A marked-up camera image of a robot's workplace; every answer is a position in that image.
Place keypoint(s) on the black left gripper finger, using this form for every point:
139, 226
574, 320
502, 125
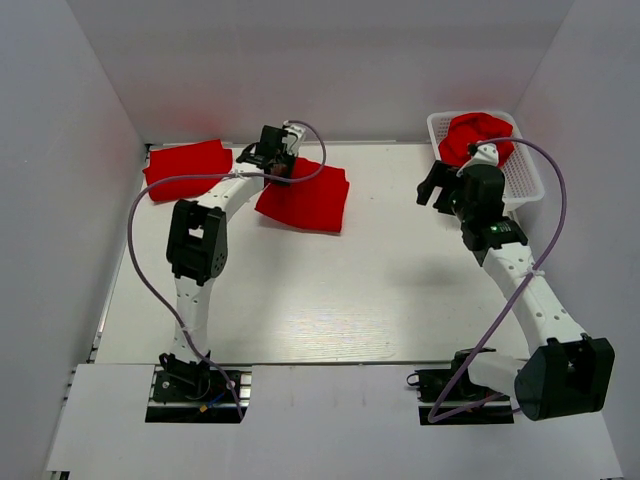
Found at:
280, 177
286, 164

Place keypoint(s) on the white front panel board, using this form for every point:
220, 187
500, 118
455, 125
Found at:
357, 422

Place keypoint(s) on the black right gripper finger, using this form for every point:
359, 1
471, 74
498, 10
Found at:
435, 178
448, 186

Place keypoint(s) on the crumpled red t shirt in basket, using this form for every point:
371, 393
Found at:
469, 129

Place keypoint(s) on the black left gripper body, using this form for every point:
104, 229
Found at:
278, 158

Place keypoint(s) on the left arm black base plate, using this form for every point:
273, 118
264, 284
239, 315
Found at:
172, 401

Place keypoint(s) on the white plastic basket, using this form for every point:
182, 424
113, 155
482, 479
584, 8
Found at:
522, 181

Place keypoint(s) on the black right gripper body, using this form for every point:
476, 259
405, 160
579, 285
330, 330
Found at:
463, 209

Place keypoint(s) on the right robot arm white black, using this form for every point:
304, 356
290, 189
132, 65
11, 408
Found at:
567, 371

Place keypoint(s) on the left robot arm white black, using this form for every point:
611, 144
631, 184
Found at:
197, 247

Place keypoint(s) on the red t shirt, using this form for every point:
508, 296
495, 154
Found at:
204, 158
315, 205
469, 129

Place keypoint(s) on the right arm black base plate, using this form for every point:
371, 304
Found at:
428, 384

